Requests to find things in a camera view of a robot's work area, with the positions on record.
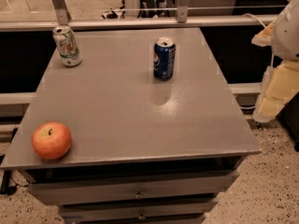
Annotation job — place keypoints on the grey drawer cabinet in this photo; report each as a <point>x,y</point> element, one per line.
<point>125,122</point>

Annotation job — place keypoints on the red apple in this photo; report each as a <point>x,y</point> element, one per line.
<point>51,140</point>

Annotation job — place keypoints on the metal window rail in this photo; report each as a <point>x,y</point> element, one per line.
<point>171,22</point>

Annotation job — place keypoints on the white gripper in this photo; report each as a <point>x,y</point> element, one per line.
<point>287,34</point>

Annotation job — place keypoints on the lower grey drawer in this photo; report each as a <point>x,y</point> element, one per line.
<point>138,210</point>

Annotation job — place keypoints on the blue pepsi can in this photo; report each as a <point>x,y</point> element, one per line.
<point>164,58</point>

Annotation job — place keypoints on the white green soda can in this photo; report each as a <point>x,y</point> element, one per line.
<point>67,45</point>

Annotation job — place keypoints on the upper grey drawer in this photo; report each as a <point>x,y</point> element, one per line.
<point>133,188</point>

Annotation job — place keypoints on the grey drawer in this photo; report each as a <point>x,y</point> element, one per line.
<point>133,188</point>
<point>138,210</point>

